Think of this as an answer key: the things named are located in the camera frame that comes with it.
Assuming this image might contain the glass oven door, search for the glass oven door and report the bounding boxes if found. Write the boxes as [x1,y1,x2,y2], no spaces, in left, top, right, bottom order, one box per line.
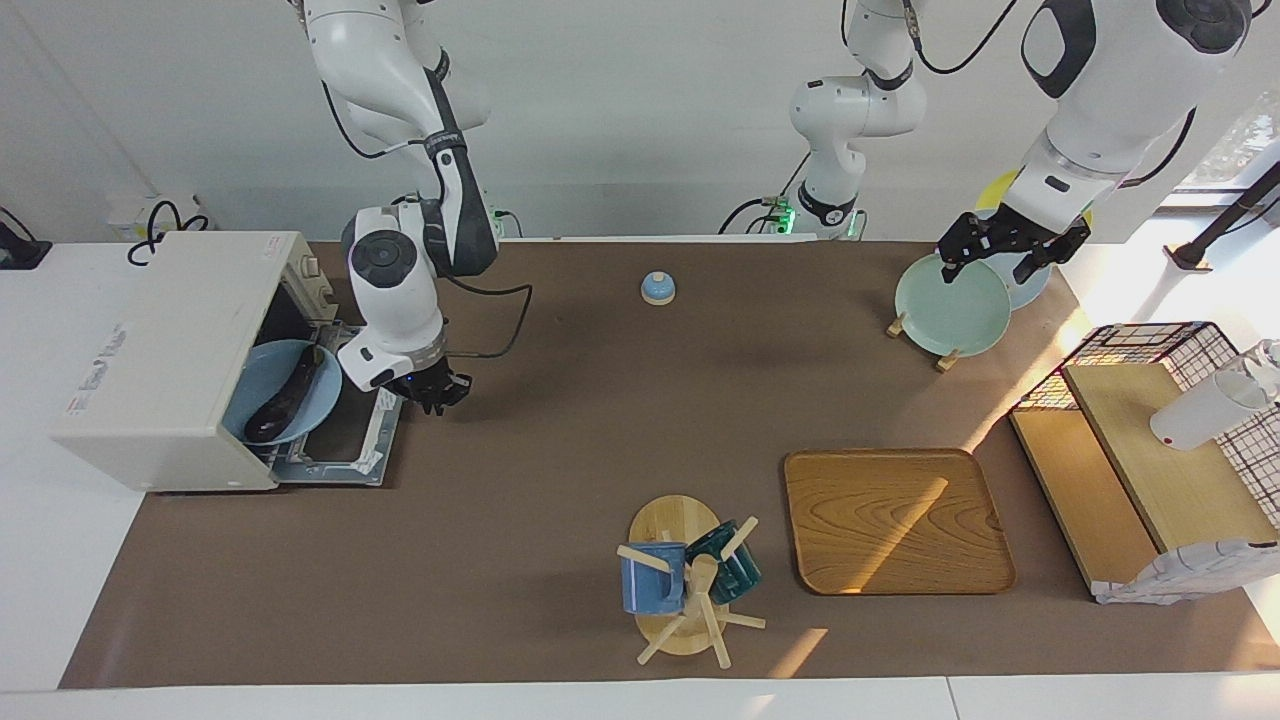
[268,320,406,488]

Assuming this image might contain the dark purple eggplant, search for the dark purple eggplant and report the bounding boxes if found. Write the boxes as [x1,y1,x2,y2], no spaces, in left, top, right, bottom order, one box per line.
[244,345,326,443]

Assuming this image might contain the beige toaster oven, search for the beige toaster oven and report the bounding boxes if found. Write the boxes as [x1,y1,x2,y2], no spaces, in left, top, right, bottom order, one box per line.
[52,232,346,493]

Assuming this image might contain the pale blue racked plate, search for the pale blue racked plate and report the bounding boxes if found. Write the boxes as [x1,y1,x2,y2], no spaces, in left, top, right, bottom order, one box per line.
[975,208,1053,311]

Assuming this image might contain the pale green plate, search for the pale green plate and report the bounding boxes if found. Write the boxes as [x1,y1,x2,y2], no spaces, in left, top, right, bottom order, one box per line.
[894,252,1013,358]

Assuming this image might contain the yellow plate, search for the yellow plate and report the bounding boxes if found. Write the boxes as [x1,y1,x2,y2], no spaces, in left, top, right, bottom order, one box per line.
[985,170,1093,231]

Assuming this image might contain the wooden plate rack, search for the wooden plate rack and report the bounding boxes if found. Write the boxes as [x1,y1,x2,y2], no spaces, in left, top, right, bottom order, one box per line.
[886,312,963,373]

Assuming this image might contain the brown table mat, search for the brown table mat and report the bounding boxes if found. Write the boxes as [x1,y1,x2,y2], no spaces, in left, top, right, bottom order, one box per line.
[58,240,1280,691]

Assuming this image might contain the black stand pole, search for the black stand pole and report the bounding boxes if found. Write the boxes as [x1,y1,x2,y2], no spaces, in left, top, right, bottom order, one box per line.
[1165,160,1280,273]

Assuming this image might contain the white cylinder cup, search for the white cylinder cup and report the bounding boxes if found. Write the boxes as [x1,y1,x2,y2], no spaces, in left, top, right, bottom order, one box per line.
[1149,340,1280,452]

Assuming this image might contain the window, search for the window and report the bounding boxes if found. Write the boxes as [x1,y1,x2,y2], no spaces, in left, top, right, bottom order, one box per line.
[1160,90,1280,213]

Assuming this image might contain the wooden mug tree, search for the wooden mug tree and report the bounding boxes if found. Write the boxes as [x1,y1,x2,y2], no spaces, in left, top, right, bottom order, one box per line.
[615,494,768,669]

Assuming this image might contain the wooden tray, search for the wooden tray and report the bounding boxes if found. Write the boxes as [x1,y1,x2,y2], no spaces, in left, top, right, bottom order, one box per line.
[783,448,1017,597]

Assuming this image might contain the blue mug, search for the blue mug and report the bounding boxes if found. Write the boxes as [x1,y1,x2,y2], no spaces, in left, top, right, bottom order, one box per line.
[620,541,689,616]

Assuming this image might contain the dark green mug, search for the dark green mug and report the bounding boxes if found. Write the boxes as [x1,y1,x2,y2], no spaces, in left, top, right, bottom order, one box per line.
[685,519,763,605]

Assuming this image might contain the black device on table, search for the black device on table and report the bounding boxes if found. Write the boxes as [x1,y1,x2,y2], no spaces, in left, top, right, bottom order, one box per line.
[0,207,53,271]

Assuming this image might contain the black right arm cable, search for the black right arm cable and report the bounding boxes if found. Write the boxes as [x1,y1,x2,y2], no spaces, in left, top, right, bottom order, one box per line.
[322,80,534,361]

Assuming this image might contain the black base cable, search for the black base cable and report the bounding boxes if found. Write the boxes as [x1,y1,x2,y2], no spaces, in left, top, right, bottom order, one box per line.
[718,150,813,236]

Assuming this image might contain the wire and wood shelf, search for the wire and wood shelf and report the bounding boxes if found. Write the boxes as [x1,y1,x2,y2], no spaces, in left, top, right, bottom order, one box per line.
[1008,321,1280,606]

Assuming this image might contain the white power strip with cable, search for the white power strip with cable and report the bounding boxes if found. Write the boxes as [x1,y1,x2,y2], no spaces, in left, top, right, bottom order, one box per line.
[108,193,213,267]

